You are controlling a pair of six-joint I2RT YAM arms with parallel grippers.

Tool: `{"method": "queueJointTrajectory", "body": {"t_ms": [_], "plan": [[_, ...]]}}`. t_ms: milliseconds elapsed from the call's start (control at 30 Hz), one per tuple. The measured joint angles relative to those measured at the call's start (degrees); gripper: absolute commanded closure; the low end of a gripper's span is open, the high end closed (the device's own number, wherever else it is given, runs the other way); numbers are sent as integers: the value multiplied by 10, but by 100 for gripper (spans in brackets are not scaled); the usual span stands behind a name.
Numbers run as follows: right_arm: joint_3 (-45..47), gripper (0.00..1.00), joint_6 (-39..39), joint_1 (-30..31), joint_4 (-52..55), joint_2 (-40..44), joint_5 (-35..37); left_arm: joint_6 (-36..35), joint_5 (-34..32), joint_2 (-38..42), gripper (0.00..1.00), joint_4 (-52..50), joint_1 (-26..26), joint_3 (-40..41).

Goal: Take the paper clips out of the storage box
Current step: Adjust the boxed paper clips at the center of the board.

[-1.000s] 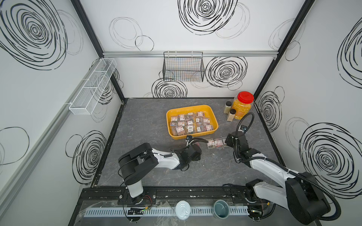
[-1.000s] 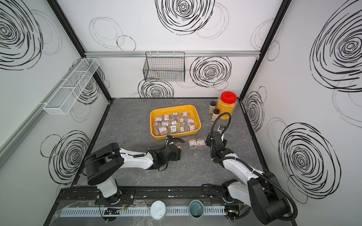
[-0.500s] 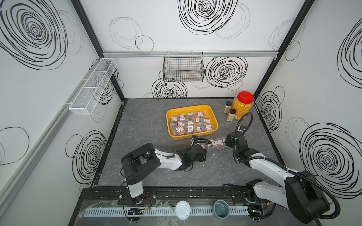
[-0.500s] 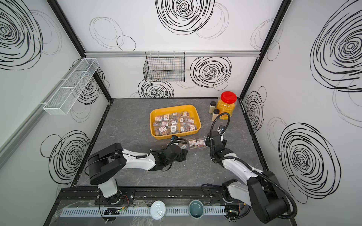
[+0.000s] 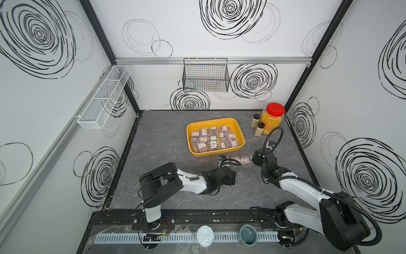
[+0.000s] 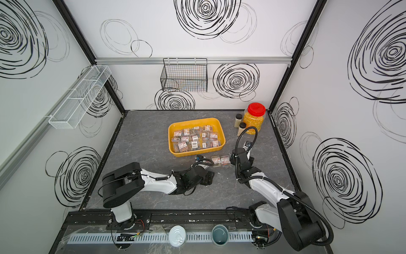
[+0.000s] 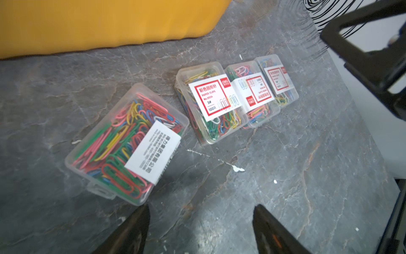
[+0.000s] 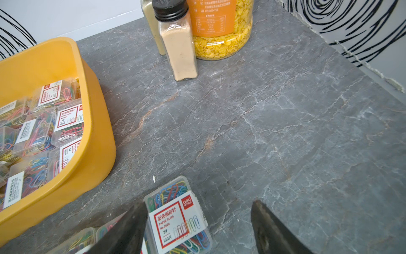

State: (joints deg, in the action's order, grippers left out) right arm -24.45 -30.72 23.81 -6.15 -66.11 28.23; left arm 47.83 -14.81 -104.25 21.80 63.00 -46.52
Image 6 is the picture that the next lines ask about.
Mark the black cap spice bottle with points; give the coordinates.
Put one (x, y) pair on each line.
(238, 120)
(242, 127)

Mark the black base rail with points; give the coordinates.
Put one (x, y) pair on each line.
(238, 218)

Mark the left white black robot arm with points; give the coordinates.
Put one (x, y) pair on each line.
(119, 186)

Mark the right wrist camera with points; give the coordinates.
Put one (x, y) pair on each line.
(247, 146)

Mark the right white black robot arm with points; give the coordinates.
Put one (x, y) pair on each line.
(290, 213)

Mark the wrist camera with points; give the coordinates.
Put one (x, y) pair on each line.
(199, 158)
(247, 146)

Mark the white slotted cable duct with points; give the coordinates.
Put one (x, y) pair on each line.
(192, 237)

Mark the red lid corn jar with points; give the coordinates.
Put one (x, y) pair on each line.
(254, 115)

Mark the large front paper clip box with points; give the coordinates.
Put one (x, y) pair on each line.
(182, 146)

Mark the front black cap spice bottle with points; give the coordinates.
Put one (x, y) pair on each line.
(242, 127)

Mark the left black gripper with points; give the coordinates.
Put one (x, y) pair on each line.
(209, 178)

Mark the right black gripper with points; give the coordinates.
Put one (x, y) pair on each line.
(231, 159)

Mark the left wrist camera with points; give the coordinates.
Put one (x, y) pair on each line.
(199, 158)

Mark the grey green cup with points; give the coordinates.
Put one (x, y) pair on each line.
(220, 235)

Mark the black wire wall basket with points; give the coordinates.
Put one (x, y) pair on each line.
(185, 74)

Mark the clear paper clip box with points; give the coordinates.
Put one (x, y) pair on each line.
(216, 161)
(225, 161)

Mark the rear black cap spice bottle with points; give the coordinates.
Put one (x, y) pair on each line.
(238, 120)

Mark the yellow plastic storage tray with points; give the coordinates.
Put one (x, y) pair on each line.
(180, 126)

